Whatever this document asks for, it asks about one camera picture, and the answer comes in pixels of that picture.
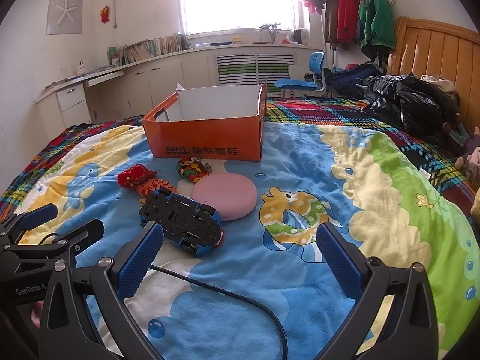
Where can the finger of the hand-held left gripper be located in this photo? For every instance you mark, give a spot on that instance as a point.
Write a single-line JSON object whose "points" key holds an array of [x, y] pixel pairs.
{"points": [[37, 213], [80, 232]]}

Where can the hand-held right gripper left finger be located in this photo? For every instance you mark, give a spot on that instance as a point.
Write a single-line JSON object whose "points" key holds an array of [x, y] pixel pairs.
{"points": [[140, 258]]}

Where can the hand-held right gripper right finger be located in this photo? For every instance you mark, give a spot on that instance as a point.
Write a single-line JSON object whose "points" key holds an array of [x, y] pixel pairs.
{"points": [[337, 266]]}

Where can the blue toy car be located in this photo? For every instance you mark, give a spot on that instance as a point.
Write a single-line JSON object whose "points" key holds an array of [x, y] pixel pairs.
{"points": [[180, 221]]}

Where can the red embroidered pouch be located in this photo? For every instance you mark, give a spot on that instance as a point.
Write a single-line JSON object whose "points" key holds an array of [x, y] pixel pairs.
{"points": [[133, 175]]}

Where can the pink round case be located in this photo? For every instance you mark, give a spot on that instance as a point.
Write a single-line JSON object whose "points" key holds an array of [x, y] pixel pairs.
{"points": [[225, 195]]}

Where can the orange cardboard shoe box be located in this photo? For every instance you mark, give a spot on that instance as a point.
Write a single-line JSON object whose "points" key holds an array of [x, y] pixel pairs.
{"points": [[210, 138]]}

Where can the person's left hand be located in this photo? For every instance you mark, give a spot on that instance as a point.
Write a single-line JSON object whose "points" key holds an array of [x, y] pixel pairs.
{"points": [[35, 314]]}

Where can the colourful painted figurine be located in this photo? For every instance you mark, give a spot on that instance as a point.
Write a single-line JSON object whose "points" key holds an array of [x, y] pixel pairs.
{"points": [[189, 170]]}

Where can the cartoon fish blanket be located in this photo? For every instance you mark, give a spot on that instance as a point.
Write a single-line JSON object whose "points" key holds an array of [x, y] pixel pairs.
{"points": [[300, 157]]}

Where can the white desk container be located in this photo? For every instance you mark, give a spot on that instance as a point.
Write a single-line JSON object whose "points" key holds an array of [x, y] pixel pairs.
{"points": [[81, 68]]}

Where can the plaid bed sheet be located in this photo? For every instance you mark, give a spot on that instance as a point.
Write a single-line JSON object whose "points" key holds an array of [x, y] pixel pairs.
{"points": [[318, 110]]}

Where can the plush doll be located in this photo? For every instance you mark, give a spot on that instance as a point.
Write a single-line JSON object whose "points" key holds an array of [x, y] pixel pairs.
{"points": [[470, 157]]}

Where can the white built-in cabinet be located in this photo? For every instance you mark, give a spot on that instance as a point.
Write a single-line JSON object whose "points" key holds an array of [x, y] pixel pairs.
{"points": [[165, 78]]}

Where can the black puffer jacket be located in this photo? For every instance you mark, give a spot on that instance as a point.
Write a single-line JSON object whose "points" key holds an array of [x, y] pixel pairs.
{"points": [[412, 97]]}

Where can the dark blue backpack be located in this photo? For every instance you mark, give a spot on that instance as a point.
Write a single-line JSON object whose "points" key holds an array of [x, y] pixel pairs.
{"points": [[352, 77]]}

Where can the row of books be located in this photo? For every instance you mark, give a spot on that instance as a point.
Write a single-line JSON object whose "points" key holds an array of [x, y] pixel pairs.
{"points": [[150, 48]]}

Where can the blue desk chair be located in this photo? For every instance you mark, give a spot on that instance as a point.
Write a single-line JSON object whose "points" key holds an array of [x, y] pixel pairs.
{"points": [[317, 63]]}

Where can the beige cloth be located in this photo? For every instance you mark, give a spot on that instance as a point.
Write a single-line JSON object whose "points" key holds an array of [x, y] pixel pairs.
{"points": [[438, 81]]}

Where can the slatted radiator cover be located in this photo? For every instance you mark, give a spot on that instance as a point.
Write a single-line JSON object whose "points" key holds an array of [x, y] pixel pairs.
{"points": [[240, 69]]}

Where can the wooden headboard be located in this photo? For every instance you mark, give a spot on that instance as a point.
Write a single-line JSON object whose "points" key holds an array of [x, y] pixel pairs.
{"points": [[431, 52]]}

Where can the potted plant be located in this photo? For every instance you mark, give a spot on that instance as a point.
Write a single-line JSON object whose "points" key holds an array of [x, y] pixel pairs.
{"points": [[270, 30]]}

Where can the green white hanging jacket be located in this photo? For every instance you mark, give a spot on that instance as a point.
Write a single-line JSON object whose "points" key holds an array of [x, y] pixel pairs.
{"points": [[378, 22]]}

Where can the red hanging shirt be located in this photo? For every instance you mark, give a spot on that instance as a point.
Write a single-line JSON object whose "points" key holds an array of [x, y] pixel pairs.
{"points": [[348, 3]]}

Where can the starfish wall picture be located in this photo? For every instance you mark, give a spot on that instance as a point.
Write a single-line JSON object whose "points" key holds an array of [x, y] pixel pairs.
{"points": [[64, 11]]}

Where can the red wall ornament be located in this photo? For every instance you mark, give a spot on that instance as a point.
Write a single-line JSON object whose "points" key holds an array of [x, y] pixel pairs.
{"points": [[105, 13]]}

